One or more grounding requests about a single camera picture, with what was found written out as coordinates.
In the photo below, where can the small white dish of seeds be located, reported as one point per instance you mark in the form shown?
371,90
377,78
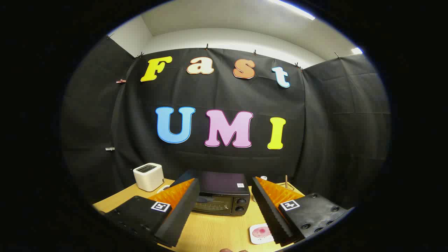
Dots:
163,189

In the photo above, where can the pink round ham slice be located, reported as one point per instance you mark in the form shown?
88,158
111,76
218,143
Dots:
261,231

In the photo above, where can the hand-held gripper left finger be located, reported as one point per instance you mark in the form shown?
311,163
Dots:
182,213

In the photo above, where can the black toaster oven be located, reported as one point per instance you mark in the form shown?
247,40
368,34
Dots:
224,185

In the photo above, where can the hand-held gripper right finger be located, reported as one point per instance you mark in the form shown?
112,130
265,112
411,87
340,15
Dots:
269,213

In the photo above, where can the white square plate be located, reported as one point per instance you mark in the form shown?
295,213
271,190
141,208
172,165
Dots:
255,238

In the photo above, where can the white boxy toaster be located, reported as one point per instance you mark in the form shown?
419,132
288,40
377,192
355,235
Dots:
148,178

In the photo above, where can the black backdrop cloth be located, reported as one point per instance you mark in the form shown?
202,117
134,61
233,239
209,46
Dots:
315,140

